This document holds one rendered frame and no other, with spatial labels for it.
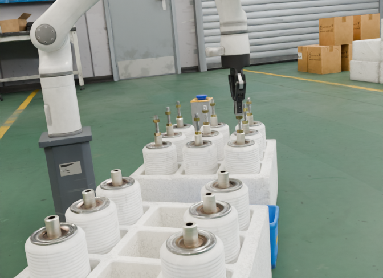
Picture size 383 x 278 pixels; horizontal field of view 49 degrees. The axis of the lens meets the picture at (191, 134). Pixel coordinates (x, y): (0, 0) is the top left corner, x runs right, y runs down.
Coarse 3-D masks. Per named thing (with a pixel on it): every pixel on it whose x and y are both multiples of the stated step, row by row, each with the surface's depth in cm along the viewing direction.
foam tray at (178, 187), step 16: (272, 144) 138; (224, 160) 126; (272, 160) 124; (144, 176) 118; (160, 176) 116; (176, 176) 115; (192, 176) 114; (208, 176) 113; (240, 176) 111; (256, 176) 110; (272, 176) 122; (144, 192) 117; (160, 192) 116; (176, 192) 115; (192, 192) 114; (256, 192) 109; (272, 192) 120
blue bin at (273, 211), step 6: (270, 210) 106; (276, 210) 102; (270, 216) 106; (276, 216) 99; (270, 222) 106; (276, 222) 97; (270, 228) 96; (276, 228) 101; (270, 234) 97; (276, 234) 102; (270, 240) 97; (276, 240) 102; (270, 246) 97; (276, 246) 102; (276, 252) 102; (276, 258) 103
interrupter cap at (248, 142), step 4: (232, 140) 118; (236, 140) 118; (248, 140) 117; (252, 140) 116; (228, 144) 114; (232, 144) 114; (236, 144) 115; (244, 144) 114; (248, 144) 113; (252, 144) 113
